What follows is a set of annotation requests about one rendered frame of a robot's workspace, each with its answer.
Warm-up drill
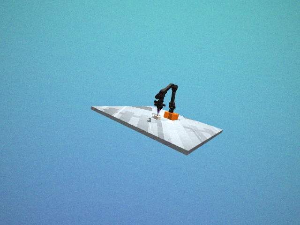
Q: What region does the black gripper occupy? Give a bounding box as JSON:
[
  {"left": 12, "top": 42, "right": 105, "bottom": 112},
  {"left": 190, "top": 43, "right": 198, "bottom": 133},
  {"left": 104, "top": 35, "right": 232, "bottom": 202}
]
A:
[{"left": 154, "top": 99, "right": 165, "bottom": 111}]

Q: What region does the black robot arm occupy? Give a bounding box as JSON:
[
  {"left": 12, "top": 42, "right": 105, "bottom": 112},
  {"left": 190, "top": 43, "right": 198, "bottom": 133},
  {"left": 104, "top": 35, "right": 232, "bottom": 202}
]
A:
[{"left": 155, "top": 83, "right": 178, "bottom": 113}]

